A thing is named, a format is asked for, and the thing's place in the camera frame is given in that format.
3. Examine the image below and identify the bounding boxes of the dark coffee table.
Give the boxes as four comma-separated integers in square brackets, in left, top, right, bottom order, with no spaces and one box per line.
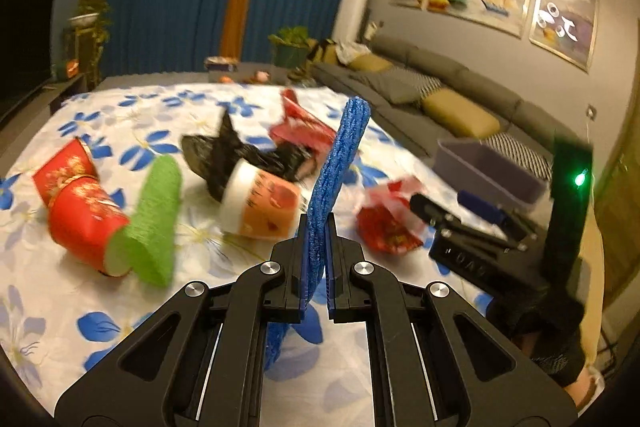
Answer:
[204,56,318,88]

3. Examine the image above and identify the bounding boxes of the orange white paper cup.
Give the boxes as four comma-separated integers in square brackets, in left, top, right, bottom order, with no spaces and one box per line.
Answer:
[219,159,303,241]

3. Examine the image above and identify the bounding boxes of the blue floral white tablecloth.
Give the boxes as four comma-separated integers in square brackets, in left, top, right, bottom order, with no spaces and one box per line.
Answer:
[1,83,499,426]

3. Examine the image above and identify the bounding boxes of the wall power socket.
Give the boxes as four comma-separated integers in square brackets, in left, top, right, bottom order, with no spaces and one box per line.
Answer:
[586,105,597,121]

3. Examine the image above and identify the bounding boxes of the grey cushion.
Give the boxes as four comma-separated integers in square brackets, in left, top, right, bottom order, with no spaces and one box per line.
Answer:
[349,68,413,105]

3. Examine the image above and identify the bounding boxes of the grey plastic trash bin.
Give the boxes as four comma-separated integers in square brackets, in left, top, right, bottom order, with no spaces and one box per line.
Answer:
[433,139,548,212]

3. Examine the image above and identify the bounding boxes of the far mustard cushion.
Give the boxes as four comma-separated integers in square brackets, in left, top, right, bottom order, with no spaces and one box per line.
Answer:
[348,53,394,72]

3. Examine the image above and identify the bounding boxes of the grey tv cabinet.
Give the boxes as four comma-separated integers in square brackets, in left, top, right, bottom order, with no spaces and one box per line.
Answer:
[1,74,87,150]

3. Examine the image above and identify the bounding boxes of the near patterned cushion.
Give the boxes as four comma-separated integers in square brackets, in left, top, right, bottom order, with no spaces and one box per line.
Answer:
[482,133,552,182]

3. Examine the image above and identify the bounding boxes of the mustard yellow cushion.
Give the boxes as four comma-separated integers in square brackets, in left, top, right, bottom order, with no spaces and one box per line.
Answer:
[421,88,501,140]

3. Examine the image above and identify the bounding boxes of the black plastic bag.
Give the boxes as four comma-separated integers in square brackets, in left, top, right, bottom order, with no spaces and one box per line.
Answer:
[180,109,318,202]

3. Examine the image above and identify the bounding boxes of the green potted plant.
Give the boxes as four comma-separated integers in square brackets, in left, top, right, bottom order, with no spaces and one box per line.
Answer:
[268,26,309,69]

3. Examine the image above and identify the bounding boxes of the red paper cup rear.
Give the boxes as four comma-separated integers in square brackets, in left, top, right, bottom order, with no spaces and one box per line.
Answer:
[32,138,98,207]

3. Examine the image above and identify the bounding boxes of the blue foam net sleeve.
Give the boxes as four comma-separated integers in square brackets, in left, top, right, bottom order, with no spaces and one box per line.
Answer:
[261,95,372,373]

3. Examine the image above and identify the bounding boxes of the phone on gripper mount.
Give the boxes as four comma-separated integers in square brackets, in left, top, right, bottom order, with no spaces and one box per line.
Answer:
[540,134,593,286]

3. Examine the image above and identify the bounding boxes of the red paper cup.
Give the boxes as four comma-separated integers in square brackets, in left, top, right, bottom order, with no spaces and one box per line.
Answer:
[32,138,98,207]
[48,174,130,277]

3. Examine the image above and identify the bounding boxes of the black television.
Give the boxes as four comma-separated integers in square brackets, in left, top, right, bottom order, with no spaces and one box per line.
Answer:
[0,0,54,114]

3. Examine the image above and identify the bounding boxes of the red paper cup front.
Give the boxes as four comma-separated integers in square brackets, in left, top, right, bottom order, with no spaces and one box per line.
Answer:
[48,174,130,277]

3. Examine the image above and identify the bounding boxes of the right framed painting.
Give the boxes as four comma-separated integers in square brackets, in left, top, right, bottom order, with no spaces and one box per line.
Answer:
[529,0,599,72]

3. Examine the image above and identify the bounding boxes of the white clothes on sofa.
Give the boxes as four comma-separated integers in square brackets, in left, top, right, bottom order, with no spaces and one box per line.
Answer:
[335,41,371,66]

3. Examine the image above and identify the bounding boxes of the red candy wrapper bag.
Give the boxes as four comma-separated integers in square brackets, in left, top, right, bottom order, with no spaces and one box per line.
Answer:
[268,89,336,157]

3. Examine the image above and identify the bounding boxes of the black white patterned cushion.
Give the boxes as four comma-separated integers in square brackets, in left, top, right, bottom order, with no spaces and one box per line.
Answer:
[390,68,444,103]

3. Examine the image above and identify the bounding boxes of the white standing air conditioner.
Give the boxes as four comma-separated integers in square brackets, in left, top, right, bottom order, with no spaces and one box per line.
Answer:
[331,0,368,42]

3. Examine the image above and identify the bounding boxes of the green foam net sleeve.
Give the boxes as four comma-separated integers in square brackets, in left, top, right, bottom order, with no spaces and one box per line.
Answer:
[122,155,182,287]

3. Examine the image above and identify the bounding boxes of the crumpled red white wrapper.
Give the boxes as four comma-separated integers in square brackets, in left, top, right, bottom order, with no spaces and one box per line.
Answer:
[356,176,428,256]

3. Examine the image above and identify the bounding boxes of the plant on stand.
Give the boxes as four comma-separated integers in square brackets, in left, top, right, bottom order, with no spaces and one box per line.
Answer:
[62,2,112,89]

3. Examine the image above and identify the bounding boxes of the grey sectional sofa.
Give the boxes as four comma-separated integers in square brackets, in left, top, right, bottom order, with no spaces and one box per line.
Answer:
[309,33,597,218]

